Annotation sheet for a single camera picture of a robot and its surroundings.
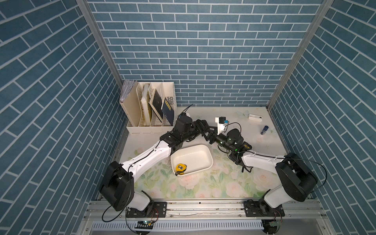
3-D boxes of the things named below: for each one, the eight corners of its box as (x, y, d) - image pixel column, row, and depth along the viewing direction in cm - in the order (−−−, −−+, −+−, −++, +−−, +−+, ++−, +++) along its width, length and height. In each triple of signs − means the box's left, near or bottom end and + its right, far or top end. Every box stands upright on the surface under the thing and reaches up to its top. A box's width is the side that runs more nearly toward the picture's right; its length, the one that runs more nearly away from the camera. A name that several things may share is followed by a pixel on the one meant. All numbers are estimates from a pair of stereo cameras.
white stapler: (249, 121, 115) (250, 119, 112) (247, 116, 118) (248, 114, 116) (262, 121, 115) (263, 119, 113) (260, 116, 118) (261, 114, 116)
